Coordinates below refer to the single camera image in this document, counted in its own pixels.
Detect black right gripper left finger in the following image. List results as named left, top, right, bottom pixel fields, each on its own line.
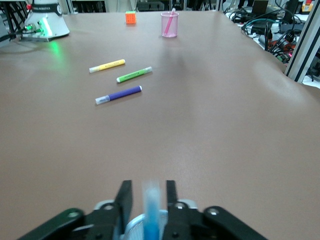
left=17, top=180, right=133, bottom=240

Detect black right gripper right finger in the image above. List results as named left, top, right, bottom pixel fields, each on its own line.
left=162, top=180, right=267, bottom=240

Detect blue marker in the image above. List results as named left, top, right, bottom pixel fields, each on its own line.
left=141, top=178, right=162, bottom=240

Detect pink marker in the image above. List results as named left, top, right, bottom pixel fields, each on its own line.
left=163, top=7, right=177, bottom=36

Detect purple marker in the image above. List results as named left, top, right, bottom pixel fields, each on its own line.
left=95, top=85, right=143, bottom=105

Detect green marker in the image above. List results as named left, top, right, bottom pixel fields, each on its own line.
left=116, top=66, right=153, bottom=84

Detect yellow marker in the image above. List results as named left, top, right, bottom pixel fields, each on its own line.
left=89, top=58, right=126, bottom=74

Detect pink mesh cup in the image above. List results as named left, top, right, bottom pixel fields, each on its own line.
left=160, top=11, right=180, bottom=39

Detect colourful puzzle cube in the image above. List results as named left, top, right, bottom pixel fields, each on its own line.
left=125, top=10, right=137, bottom=25

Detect aluminium camera mount pole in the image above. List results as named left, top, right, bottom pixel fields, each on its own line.
left=283, top=0, right=320, bottom=83

